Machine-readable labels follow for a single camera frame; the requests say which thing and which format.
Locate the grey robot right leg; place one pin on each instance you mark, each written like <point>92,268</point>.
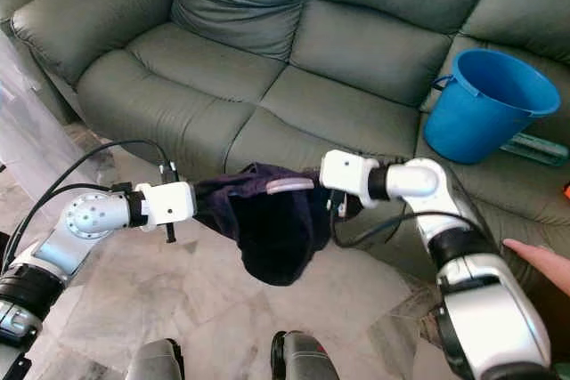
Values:
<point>307,360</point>

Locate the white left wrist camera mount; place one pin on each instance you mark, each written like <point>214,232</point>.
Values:
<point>167,205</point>

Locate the teal plastic strip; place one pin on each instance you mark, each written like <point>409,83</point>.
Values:
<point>534,149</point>

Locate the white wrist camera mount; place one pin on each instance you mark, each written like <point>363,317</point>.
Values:
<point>167,205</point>
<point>347,171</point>

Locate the dark green leather sofa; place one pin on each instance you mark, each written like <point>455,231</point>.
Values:
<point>249,86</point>

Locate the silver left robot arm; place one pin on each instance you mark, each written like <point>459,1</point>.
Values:
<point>89,220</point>

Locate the white garment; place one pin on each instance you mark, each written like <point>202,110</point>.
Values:
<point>27,131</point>

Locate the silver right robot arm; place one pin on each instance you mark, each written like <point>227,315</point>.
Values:
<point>463,238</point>

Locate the grey robot leg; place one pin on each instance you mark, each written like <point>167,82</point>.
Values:
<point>156,364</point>
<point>307,360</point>

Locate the person's hand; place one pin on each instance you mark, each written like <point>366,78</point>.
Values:
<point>539,264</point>

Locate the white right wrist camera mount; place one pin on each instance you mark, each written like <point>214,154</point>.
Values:
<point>347,171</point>

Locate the dark purple garment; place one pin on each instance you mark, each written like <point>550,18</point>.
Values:
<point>276,238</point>

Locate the blue plastic bucket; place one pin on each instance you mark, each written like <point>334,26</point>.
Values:
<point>485,113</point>

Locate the grey robot left leg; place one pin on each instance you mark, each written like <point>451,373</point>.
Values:
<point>156,364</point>

